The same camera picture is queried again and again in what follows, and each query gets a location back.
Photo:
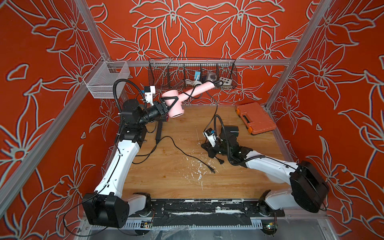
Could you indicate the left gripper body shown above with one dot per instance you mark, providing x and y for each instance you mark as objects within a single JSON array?
[{"x": 155, "y": 108}]

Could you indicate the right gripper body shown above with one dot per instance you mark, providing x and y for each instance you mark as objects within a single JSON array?
[{"x": 218, "y": 149}]

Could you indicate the dark green hair dryer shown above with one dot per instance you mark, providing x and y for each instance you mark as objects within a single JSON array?
[{"x": 231, "y": 131}]

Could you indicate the pink hair dryer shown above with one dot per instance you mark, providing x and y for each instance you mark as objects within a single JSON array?
[{"x": 174, "y": 100}]

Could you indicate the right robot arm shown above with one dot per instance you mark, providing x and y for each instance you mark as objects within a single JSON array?
[{"x": 306, "y": 187}]

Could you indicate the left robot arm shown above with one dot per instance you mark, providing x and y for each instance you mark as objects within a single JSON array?
[{"x": 105, "y": 206}]

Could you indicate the black hair dryer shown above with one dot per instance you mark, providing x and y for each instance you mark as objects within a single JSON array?
[{"x": 160, "y": 129}]

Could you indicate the orange tool case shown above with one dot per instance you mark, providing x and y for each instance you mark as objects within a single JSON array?
[{"x": 256, "y": 119}]

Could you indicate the blue small box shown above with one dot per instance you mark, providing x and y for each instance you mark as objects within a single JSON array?
[{"x": 197, "y": 76}]

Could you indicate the clear plastic bin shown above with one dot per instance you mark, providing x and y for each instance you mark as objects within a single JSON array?
[{"x": 100, "y": 80}]

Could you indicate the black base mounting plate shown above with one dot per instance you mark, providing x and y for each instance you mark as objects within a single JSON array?
[{"x": 238, "y": 214}]

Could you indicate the white power adapter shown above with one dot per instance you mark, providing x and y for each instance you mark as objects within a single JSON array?
[{"x": 210, "y": 76}]

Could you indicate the white socket cube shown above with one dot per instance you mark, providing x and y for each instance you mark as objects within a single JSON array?
[{"x": 225, "y": 83}]

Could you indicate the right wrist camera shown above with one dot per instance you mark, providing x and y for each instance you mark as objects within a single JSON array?
[{"x": 211, "y": 136}]

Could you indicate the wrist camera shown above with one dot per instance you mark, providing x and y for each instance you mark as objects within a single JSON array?
[
  {"x": 211, "y": 136},
  {"x": 149, "y": 92}
]

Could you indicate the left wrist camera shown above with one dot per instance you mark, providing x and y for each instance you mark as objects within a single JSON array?
[{"x": 149, "y": 92}]

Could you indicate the black wire wall basket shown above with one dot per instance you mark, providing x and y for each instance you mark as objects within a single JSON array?
[{"x": 177, "y": 73}]

